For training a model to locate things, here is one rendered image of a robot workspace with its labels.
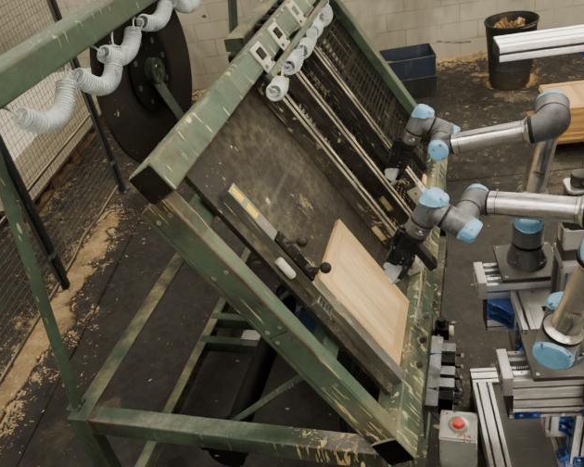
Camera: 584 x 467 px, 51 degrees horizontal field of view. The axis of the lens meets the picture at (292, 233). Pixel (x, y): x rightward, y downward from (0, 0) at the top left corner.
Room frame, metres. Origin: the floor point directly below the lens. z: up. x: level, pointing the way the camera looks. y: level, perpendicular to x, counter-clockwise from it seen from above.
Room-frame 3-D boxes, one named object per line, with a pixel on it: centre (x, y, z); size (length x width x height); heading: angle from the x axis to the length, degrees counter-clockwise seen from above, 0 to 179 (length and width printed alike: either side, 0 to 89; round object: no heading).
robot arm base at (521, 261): (1.87, -0.90, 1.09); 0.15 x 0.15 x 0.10
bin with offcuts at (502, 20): (5.83, -2.49, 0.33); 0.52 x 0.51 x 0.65; 169
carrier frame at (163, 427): (2.54, 0.01, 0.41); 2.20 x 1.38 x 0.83; 159
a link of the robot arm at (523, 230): (1.88, -0.90, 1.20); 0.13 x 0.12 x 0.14; 155
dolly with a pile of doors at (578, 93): (4.53, -2.43, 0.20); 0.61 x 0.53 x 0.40; 169
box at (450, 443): (1.26, -0.41, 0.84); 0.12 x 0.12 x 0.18; 69
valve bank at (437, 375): (1.70, -0.50, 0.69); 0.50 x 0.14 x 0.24; 159
